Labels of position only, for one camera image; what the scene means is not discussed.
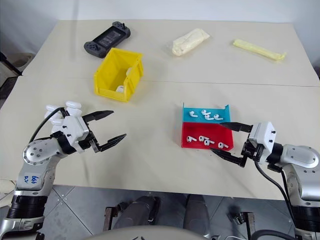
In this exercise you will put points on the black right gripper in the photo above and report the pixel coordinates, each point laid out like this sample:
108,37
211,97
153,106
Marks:
251,152

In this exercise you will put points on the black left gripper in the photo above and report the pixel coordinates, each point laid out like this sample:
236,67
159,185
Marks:
93,143

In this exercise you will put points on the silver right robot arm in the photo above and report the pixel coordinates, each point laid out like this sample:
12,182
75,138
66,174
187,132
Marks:
297,157

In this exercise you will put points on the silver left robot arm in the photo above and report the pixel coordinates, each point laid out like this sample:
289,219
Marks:
35,160

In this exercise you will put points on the yellow plastic bin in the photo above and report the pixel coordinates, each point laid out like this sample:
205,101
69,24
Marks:
115,72

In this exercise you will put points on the white wireless earbud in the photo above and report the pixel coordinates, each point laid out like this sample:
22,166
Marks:
207,142
204,111
208,117
218,117
189,139
201,138
192,114
221,145

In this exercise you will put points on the red plastic tray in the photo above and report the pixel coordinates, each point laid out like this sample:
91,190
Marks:
207,131

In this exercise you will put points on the blue plastic tray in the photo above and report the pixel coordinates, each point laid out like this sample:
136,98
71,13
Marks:
187,117

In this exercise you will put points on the dark rounded robot leg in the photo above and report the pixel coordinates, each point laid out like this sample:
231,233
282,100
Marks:
140,212
196,212

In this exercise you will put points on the dark grey handheld game console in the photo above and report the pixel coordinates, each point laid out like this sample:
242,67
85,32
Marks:
107,38

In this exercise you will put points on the pale yellow folded packet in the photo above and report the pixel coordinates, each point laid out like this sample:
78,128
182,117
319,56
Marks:
258,50

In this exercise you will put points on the clear bag of cream contents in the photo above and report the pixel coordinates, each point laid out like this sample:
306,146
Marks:
187,42

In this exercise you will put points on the beige robot torso top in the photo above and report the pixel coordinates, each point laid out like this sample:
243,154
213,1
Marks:
145,232

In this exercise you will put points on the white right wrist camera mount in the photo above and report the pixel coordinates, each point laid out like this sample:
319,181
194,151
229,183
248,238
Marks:
263,140

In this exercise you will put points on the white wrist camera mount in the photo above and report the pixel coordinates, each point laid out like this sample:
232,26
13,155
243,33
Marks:
263,140
73,128

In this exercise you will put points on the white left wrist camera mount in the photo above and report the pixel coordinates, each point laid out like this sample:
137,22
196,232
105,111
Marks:
73,128

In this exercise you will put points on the rusty metal stand bracket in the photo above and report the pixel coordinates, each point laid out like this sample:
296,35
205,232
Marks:
247,223
110,218

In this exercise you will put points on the black chair frame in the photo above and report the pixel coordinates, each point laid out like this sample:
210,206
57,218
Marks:
17,62

